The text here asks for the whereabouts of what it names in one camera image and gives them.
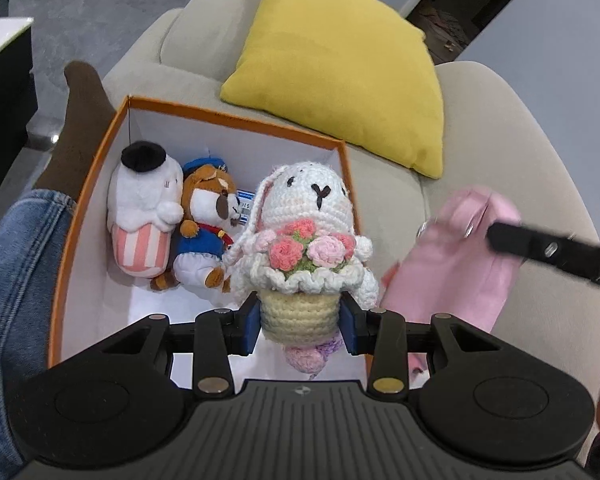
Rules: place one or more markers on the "white table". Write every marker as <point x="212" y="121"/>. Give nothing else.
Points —
<point x="0" y="35"/>

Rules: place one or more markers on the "dark cabinet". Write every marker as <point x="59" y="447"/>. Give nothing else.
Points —
<point x="5" y="110"/>

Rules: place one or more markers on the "white crocheted bunny with flowers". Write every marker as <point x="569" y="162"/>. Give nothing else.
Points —
<point x="305" y="200"/>

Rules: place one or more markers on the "orange cardboard box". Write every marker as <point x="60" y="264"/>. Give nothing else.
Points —
<point x="205" y="135"/>

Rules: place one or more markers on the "person's foot in brown sock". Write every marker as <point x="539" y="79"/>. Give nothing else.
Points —
<point x="75" y="135"/>

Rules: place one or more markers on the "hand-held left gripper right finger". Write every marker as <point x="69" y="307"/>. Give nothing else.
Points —
<point x="347" y="327"/>

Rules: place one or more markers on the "person's leg in blue jeans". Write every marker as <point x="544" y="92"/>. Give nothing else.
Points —
<point x="15" y="285"/>

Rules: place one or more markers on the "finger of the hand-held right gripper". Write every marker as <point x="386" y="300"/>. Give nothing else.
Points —
<point x="530" y="245"/>

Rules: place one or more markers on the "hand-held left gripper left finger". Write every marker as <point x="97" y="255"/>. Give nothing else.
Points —
<point x="250" y="325"/>

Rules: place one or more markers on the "white plush with striped pants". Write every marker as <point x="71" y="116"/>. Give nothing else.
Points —
<point x="140" y="195"/>

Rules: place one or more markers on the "brown plush in blue uniform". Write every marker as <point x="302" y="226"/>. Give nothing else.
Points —
<point x="200" y="255"/>

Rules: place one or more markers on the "pink cloth pouch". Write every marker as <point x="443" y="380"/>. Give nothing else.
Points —
<point x="450" y="280"/>

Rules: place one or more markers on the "yellow pillow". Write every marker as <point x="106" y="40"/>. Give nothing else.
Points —
<point x="330" y="60"/>

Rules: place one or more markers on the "blue and white tag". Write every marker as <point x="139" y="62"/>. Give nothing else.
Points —
<point x="245" y="207"/>

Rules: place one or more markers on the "beige sofa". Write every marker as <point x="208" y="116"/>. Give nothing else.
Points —
<point x="480" y="125"/>

